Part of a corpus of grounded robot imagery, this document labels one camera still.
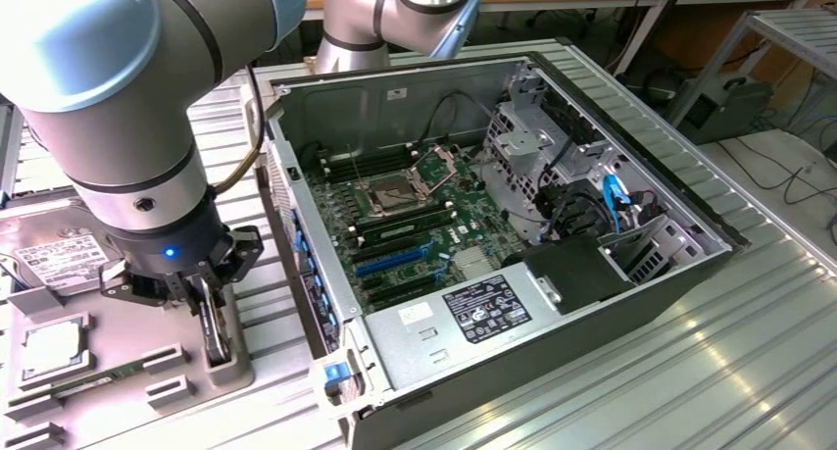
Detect open black PC case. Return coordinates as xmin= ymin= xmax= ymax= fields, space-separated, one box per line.
xmin=238 ymin=50 xmax=751 ymax=450

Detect socket locking lever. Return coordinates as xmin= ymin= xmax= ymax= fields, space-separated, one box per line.
xmin=346 ymin=145 xmax=366 ymax=187

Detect black graphics card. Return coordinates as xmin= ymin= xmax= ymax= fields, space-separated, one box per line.
xmin=194 ymin=273 xmax=234 ymax=367

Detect grey machine box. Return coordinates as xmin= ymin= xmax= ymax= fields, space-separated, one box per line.
xmin=679 ymin=75 xmax=777 ymax=145

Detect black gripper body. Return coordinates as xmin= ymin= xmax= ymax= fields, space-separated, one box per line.
xmin=102 ymin=193 xmax=229 ymax=275

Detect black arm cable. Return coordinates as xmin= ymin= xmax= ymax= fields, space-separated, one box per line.
xmin=214 ymin=65 xmax=269 ymax=195

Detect silver drive cage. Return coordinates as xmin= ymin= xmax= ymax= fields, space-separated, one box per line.
xmin=484 ymin=60 xmax=629 ymax=248

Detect blue expansion slot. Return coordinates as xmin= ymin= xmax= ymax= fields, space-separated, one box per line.
xmin=355 ymin=251 xmax=430 ymax=277

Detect silver chipset heatsink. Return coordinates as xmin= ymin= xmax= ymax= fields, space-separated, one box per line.
xmin=454 ymin=251 xmax=505 ymax=282

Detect black wire bundle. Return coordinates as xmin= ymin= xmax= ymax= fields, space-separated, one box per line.
xmin=536 ymin=179 xmax=610 ymax=240

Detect black looped case cable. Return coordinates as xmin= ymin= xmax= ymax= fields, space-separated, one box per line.
xmin=421 ymin=91 xmax=489 ymax=142

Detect black expansion slot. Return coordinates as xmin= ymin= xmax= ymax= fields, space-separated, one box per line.
xmin=353 ymin=237 xmax=426 ymax=264

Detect silver hard disk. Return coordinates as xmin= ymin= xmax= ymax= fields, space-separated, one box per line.
xmin=0 ymin=199 xmax=130 ymax=297

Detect installed black RAM stick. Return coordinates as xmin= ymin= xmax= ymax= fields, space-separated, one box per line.
xmin=355 ymin=207 xmax=457 ymax=240

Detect silver CPU chip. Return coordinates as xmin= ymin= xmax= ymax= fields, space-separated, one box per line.
xmin=23 ymin=322 xmax=84 ymax=373

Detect open socket cover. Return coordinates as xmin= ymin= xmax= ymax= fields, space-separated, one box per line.
xmin=409 ymin=145 xmax=470 ymax=196

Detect green RAM stick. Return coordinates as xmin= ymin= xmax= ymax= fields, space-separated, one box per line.
xmin=51 ymin=361 xmax=145 ymax=398

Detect green motherboard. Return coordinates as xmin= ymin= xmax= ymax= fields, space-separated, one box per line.
xmin=303 ymin=143 xmax=532 ymax=314

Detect blue SATA wire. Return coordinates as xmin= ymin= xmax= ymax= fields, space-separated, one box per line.
xmin=605 ymin=173 xmax=633 ymax=235

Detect CPU socket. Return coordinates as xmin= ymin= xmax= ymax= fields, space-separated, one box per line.
xmin=362 ymin=177 xmax=433 ymax=216

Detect silver disk bay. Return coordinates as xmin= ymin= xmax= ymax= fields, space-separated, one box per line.
xmin=598 ymin=214 xmax=735 ymax=284

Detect grey parts rack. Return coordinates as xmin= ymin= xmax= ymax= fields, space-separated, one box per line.
xmin=0 ymin=224 xmax=257 ymax=450

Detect metal slat side table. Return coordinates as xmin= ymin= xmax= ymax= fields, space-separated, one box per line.
xmin=703 ymin=8 xmax=837 ymax=132

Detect grey power supply unit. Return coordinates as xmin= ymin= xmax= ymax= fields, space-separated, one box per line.
xmin=362 ymin=263 xmax=570 ymax=392

